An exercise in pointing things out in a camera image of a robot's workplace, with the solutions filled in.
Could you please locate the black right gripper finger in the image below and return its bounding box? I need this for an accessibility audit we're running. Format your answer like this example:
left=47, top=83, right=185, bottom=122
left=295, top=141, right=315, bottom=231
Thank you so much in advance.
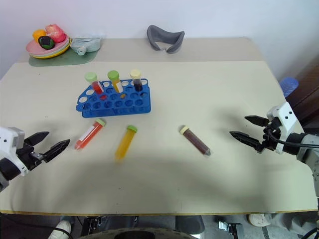
left=244, top=115, right=271, bottom=128
left=229, top=130, right=263, bottom=151

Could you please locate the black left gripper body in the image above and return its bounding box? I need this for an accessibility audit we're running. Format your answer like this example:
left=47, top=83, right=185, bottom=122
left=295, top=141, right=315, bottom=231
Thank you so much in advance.
left=15, top=141, right=47, bottom=172

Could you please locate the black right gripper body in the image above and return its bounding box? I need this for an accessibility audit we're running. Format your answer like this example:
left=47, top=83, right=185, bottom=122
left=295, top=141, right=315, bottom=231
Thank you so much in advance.
left=255, top=117, right=282, bottom=153

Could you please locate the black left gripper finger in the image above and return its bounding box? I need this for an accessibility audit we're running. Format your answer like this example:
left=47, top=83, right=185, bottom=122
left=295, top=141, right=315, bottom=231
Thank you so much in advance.
left=24, top=131, right=50, bottom=147
left=42, top=139, right=71, bottom=164

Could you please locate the red tube light green cap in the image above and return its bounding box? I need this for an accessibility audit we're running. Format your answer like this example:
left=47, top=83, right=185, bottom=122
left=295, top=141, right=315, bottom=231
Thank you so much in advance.
left=84, top=71, right=105, bottom=96
left=74, top=118, right=107, bottom=151

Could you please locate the dark brown tube cream cap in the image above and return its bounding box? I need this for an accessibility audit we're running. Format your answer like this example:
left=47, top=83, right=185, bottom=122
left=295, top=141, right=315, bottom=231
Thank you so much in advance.
left=179, top=124, right=211, bottom=157
left=129, top=69, right=144, bottom=93

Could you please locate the yellow tube green cap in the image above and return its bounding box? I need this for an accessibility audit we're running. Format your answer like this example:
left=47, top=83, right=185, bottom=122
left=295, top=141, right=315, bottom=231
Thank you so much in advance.
left=114, top=124, right=138, bottom=161
left=107, top=70, right=125, bottom=94

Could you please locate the blue test tube rack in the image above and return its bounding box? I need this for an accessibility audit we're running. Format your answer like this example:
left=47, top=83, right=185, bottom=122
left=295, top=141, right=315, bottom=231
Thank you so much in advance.
left=75, top=78, right=152, bottom=119

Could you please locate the blue ribbed bottle cap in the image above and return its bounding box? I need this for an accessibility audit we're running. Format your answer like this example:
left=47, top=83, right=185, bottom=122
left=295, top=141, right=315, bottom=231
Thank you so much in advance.
left=279, top=76, right=300, bottom=98

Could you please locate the dark brown wooden cabinet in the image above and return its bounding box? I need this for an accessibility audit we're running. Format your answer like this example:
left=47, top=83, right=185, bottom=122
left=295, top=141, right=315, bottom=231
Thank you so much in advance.
left=284, top=56, right=319, bottom=130

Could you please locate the white shoe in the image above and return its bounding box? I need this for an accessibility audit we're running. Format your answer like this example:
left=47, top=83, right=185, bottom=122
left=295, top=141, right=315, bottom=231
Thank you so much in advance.
left=48, top=220, right=72, bottom=239
left=247, top=213, right=272, bottom=228

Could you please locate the stack of coloured plates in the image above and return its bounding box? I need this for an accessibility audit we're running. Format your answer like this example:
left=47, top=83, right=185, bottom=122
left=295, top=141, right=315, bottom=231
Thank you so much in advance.
left=30, top=38, right=72, bottom=60

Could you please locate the green table mat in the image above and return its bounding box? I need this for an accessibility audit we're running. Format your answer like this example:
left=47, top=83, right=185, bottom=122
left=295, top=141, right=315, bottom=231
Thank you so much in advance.
left=27, top=39, right=99, bottom=67

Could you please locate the pink plate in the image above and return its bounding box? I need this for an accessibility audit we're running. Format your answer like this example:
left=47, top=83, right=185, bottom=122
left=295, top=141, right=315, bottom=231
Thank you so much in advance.
left=26, top=34, right=70, bottom=54

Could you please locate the light green plate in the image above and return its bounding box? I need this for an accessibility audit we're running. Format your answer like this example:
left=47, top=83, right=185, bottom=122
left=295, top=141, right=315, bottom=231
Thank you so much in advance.
left=29, top=37, right=71, bottom=57

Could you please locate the black and green toy fruit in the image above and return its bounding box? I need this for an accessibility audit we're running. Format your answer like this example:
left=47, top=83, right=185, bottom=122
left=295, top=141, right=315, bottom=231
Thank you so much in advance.
left=37, top=35, right=55, bottom=50

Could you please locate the orange toy fruit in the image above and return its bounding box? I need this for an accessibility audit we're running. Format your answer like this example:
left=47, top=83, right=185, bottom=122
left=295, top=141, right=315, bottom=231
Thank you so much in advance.
left=32, top=29, right=48, bottom=43

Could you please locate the pale green plastic pouch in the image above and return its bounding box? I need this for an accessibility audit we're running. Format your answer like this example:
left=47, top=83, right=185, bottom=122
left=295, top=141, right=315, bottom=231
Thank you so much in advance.
left=70, top=37, right=103, bottom=56

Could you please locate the pink toy fruit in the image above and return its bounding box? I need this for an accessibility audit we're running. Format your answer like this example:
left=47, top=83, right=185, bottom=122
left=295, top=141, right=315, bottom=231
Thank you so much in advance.
left=45, top=23, right=66, bottom=44

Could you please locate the grey fabric eye mask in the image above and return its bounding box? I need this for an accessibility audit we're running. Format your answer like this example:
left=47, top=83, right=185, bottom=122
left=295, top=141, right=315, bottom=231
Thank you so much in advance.
left=146, top=24, right=185, bottom=54

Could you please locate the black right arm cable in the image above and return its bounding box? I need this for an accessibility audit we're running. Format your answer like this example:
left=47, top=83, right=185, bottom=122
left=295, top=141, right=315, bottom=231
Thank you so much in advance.
left=263, top=127, right=319, bottom=148

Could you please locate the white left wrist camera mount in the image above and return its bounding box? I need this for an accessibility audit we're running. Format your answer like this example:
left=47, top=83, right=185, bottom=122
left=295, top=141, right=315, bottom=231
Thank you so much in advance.
left=0, top=126, right=28, bottom=177

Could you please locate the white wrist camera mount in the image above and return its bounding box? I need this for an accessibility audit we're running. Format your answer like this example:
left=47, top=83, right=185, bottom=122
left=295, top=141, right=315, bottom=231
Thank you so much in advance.
left=0, top=126, right=28, bottom=177
left=266, top=102, right=299, bottom=155

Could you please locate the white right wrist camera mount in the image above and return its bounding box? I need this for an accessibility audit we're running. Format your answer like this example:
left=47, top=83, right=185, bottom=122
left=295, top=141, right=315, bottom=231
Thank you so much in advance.
left=266, top=102, right=299, bottom=155

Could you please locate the metal bracket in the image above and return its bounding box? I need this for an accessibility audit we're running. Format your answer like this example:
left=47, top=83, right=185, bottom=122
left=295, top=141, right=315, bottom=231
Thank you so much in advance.
left=218, top=220, right=244, bottom=235

